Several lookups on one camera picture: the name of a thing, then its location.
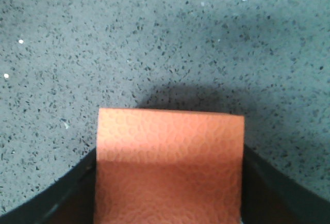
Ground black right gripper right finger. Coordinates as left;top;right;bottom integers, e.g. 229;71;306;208
241;146;329;223

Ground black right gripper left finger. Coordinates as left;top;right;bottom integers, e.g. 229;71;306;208
1;149;96;223

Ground orange foam cube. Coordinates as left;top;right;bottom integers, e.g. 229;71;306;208
93;108;244;223

